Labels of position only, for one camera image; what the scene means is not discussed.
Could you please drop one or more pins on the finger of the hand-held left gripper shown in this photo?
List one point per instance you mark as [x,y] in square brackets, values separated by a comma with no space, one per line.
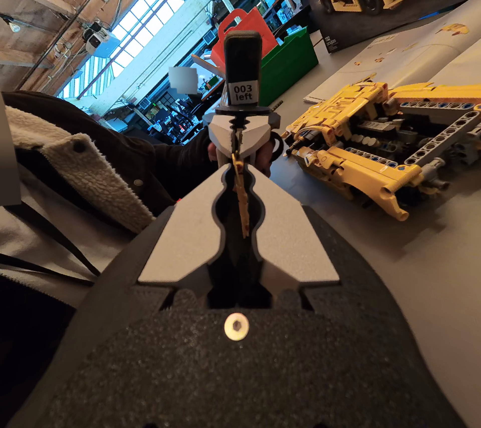
[221,137]
[255,135]

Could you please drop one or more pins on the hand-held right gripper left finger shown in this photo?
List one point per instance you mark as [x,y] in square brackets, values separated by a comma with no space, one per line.
[180,244]

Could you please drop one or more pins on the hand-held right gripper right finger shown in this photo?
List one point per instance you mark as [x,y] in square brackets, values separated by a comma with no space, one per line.
[297,244]

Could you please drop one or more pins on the yellow brick arm assembly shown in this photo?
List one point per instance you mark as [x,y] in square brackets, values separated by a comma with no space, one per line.
[240,195]

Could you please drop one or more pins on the yellow toy brick car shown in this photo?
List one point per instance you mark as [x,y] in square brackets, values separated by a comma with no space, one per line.
[375,172]

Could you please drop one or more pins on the person's left hand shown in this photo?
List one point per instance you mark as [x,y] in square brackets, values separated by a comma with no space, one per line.
[265,161]

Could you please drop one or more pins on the red plastic carry case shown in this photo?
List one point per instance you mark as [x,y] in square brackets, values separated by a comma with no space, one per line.
[268,41]

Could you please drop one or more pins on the green plastic bin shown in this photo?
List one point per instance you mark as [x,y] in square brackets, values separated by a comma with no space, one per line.
[289,67]

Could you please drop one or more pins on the ceiling mounted projector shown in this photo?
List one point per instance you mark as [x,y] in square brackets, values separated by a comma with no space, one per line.
[101,41]

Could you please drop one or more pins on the person's white shirt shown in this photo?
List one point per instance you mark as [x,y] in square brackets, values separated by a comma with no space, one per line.
[37,232]

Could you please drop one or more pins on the open instruction booklet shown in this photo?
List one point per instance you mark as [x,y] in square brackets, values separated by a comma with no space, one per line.
[413,52]

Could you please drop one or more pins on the ceiling spotlight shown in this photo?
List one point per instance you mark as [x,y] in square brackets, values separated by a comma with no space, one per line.
[14,26]

